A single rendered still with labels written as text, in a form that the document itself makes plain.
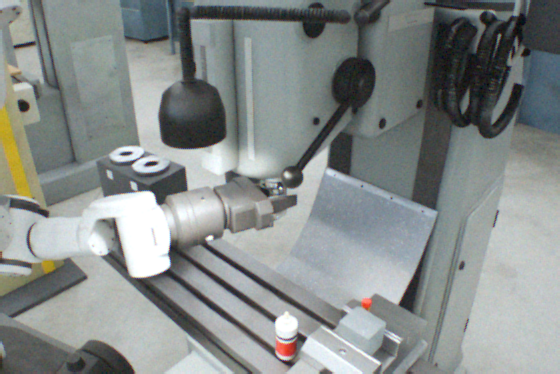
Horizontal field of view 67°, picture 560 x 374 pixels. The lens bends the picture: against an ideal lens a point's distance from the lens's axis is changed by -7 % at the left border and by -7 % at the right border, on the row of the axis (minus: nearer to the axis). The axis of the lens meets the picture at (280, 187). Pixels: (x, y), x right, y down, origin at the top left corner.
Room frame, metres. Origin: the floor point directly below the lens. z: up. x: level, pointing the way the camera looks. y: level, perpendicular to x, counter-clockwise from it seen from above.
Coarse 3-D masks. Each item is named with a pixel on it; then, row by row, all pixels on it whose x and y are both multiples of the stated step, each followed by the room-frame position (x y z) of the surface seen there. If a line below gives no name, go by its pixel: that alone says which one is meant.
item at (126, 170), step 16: (112, 160) 1.01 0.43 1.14; (128, 160) 1.00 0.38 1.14; (144, 160) 1.00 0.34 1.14; (160, 160) 1.00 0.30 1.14; (112, 176) 0.99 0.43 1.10; (128, 176) 0.95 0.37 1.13; (144, 176) 0.94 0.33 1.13; (160, 176) 0.94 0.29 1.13; (176, 176) 0.97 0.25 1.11; (112, 192) 1.00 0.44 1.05; (128, 192) 0.95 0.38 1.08; (160, 192) 0.92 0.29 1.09; (176, 192) 0.96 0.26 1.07
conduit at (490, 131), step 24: (456, 24) 0.72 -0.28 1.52; (504, 24) 0.70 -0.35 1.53; (456, 48) 0.67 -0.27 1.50; (480, 48) 0.66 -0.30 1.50; (504, 48) 0.63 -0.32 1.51; (528, 48) 0.73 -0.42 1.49; (456, 72) 0.66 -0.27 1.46; (480, 72) 0.64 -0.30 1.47; (504, 72) 0.75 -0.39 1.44; (456, 96) 0.66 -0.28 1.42; (480, 96) 0.64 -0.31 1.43; (456, 120) 0.68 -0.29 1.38; (480, 120) 0.63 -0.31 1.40; (504, 120) 0.70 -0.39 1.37
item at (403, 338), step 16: (352, 304) 0.60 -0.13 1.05; (384, 304) 0.64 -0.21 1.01; (384, 320) 0.56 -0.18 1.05; (400, 320) 0.59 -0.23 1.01; (416, 320) 0.59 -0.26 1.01; (384, 336) 0.53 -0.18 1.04; (400, 336) 0.52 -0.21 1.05; (416, 336) 0.56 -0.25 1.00; (384, 352) 0.52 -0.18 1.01; (400, 352) 0.51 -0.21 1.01; (416, 352) 0.56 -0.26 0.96; (304, 368) 0.49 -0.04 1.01; (384, 368) 0.48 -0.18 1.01; (400, 368) 0.52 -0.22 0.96
